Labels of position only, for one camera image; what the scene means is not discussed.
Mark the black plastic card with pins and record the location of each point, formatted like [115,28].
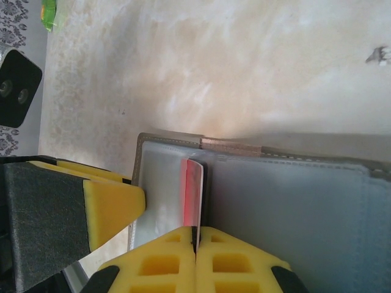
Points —
[207,198]

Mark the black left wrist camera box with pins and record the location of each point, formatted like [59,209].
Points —
[18,85]

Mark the red VIP card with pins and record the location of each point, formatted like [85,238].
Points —
[192,195]

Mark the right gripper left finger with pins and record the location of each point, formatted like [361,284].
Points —
[183,244]

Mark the grey card holder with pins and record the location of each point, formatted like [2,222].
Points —
[290,229]

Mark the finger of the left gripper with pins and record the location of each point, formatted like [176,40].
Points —
[46,213]
[100,177]

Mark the small green candy packet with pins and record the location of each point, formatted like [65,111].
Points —
[52,15]

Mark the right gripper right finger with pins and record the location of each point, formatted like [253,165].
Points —
[207,247]

